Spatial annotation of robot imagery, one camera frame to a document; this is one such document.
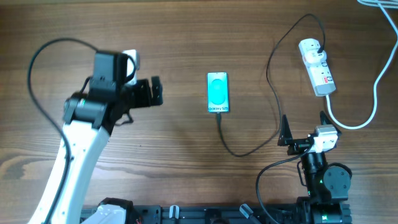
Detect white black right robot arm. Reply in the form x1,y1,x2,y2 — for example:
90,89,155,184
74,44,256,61
277,111,353,224

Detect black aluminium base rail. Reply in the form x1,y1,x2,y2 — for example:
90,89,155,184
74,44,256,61
80,203,352,224

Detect black USB charging cable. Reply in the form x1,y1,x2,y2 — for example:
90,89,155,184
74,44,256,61
216,13,326,157

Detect white power strip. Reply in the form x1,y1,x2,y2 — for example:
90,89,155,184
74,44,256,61
298,39,336,96

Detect white power strip cable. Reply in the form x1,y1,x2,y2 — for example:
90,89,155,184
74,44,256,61
325,0,398,131

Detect white charger plug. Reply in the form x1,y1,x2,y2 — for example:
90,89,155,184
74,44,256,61
302,50,327,67

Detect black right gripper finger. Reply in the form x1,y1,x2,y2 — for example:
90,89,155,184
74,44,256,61
320,111,341,136
279,114,293,141

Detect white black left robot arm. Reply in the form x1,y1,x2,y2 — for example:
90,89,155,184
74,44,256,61
29,50,163,223

